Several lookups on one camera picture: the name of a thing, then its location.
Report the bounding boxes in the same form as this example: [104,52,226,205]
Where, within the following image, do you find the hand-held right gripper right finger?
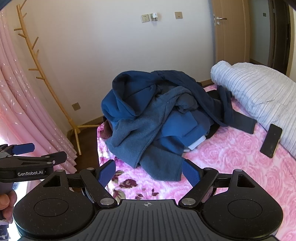
[178,159,257,208]

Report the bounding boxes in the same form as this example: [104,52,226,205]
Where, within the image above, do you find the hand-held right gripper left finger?
[43,159,118,208]

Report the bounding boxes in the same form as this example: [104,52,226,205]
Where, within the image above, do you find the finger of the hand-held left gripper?
[0,143,36,160]
[0,151,68,166]

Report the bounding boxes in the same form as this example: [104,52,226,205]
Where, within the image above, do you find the person's left hand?
[0,191,18,224]

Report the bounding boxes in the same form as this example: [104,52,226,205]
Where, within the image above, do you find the white garment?
[184,135,206,151]

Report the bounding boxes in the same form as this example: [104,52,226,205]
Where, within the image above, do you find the dark red garment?
[102,119,114,140]

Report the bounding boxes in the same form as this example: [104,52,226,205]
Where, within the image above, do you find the pink floral blanket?
[97,84,296,241]

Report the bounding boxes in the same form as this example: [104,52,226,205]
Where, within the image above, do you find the pink curtain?
[0,9,78,173]

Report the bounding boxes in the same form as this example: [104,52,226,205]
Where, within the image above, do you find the black garment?
[203,89,232,140]

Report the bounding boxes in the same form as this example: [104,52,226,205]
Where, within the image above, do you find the grey-blue hoodie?
[105,87,200,182]

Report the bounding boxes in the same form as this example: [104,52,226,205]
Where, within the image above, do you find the black smartphone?
[259,123,283,159]

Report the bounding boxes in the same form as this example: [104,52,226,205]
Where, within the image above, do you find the wooden coat rack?
[14,5,100,155]

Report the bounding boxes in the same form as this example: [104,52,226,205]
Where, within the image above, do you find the light pink folded sheet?
[210,60,296,161]

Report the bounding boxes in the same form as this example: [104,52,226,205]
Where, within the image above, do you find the light wooden door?
[211,0,252,63]

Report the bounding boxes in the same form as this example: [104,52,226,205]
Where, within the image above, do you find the metal door handle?
[214,14,227,25]

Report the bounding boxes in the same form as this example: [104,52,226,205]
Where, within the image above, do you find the dark wooden door frame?
[268,0,292,77]

